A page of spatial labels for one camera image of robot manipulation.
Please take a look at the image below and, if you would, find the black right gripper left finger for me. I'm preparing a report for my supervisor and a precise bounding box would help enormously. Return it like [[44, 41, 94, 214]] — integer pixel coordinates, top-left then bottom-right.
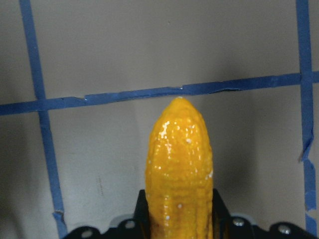
[[133, 189, 151, 239]]

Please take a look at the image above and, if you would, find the yellow corn cob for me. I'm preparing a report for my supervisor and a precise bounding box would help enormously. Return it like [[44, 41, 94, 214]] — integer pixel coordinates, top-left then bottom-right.
[[145, 97, 213, 239]]

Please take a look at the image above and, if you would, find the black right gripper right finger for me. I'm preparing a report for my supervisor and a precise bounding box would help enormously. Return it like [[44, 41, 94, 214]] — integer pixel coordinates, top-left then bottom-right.
[[212, 189, 230, 239]]

